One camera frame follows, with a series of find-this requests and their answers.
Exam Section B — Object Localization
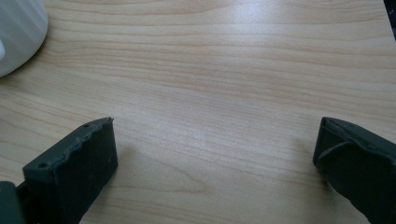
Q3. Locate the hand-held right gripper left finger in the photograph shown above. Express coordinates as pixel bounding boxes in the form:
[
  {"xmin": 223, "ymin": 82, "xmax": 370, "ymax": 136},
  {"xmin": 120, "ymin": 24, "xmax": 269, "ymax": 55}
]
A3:
[{"xmin": 21, "ymin": 117, "xmax": 119, "ymax": 224}]

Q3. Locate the white ribbed cup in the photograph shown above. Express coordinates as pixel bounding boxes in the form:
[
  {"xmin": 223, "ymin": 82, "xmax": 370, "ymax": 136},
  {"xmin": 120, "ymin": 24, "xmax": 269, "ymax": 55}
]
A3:
[{"xmin": 0, "ymin": 0, "xmax": 50, "ymax": 78}]

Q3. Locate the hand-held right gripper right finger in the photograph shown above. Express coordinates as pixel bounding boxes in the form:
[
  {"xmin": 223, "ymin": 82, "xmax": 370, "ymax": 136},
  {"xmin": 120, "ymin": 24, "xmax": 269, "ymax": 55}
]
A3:
[{"xmin": 312, "ymin": 117, "xmax": 396, "ymax": 224}]

